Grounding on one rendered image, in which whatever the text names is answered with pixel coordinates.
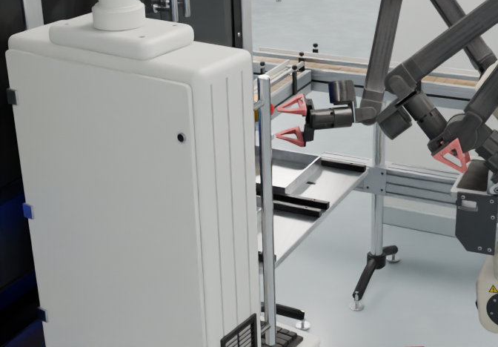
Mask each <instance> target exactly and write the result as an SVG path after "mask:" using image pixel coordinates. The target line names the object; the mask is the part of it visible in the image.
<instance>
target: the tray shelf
mask: <svg viewBox="0 0 498 347"><path fill-rule="evenodd" d="M368 174H369V168H366V172H364V173H363V172H358V171H350V170H345V169H341V168H332V167H328V166H323V165H322V166H321V167H320V168H319V169H318V170H317V171H315V172H314V173H313V174H312V175H311V176H310V177H309V178H307V179H306V180H305V181H304V182H303V183H302V184H301V185H300V186H299V187H298V188H297V189H296V190H295V191H294V192H292V193H291V194H293V195H297V196H304V197H309V198H313V199H320V200H325V201H329V202H330V207H329V209H328V210H325V209H322V215H321V217H320V218H318V217H310V216H306V215H302V214H295V213H291V212H287V211H280V210H276V209H274V210H273V225H274V254H276V262H275V269H276V268H277V267H278V266H279V265H280V264H281V263H282V262H283V261H284V260H285V259H286V258H287V257H288V256H289V255H290V254H291V253H292V252H293V251H294V250H295V249H296V248H297V247H298V246H299V245H300V244H301V242H302V241H303V240H304V239H305V238H306V237H307V236H308V235H309V234H310V233H311V232H312V231H313V230H314V229H315V228H316V227H317V226H318V225H319V224H320V223H321V222H322V221H323V220H324V219H325V218H326V217H327V216H328V215H329V214H330V213H331V211H332V210H333V209H334V208H335V207H336V206H337V205H338V204H339V203H340V202H341V201H342V200H343V199H344V198H345V197H346V196H347V195H348V194H349V193H350V192H351V191H352V190H353V189H354V188H355V187H356V186H357V185H358V184H359V183H360V182H361V181H362V180H363V179H364V178H365V177H366V176H367V175H368ZM306 182H315V183H316V184H315V185H310V184H306ZM318 209H321V208H318ZM257 239H258V251H262V221H260V222H259V223H258V224H257ZM258 262H259V274H261V275H263V262H262V261H258Z"/></svg>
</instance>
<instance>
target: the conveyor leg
mask: <svg viewBox="0 0 498 347"><path fill-rule="evenodd" d="M382 102H383V103H382V110H381V112H382V111H383V110H384V109H385V108H386V102H387V100H383V101H382ZM372 164H373V165H375V166H383V165H384V164H385V134H384V133H383V131H382V129H381V128H380V126H379V124H378V123H377V122H376V123H375V124H374V125H373V156H372ZM383 215H384V196H383V195H378V194H371V255H372V256H374V257H380V256H382V244H383Z"/></svg>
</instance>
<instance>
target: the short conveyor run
mask: <svg viewBox="0 0 498 347"><path fill-rule="evenodd" d="M260 65H261V66H262V68H260V75H267V76H269V77H270V103H271V104H273V106H274V112H273V115H271V121H272V120H273V119H275V118H276V117H277V116H278V115H280V114H281V113H282V112H278V111H277V109H276V108H277V107H279V106H280V105H283V104H284V103H286V102H288V101H290V100H291V99H292V98H294V97H295V96H297V95H299V94H300V93H304V94H305V95H306V96H307V95H308V94H309V93H310V92H311V70H305V71H301V70H298V69H300V68H301V67H303V66H304V65H305V62H304V61H301V62H300V63H298V64H297V65H293V66H292V68H291V69H288V68H285V67H286V66H288V65H289V59H288V60H286V61H284V62H283V63H281V64H280V65H278V66H276V67H275V68H273V69H272V70H269V71H266V70H265V67H264V66H265V62H264V61H261V62H260ZM253 86H254V94H258V93H257V79H255V80H254V81H253ZM255 126H256V130H259V122H255Z"/></svg>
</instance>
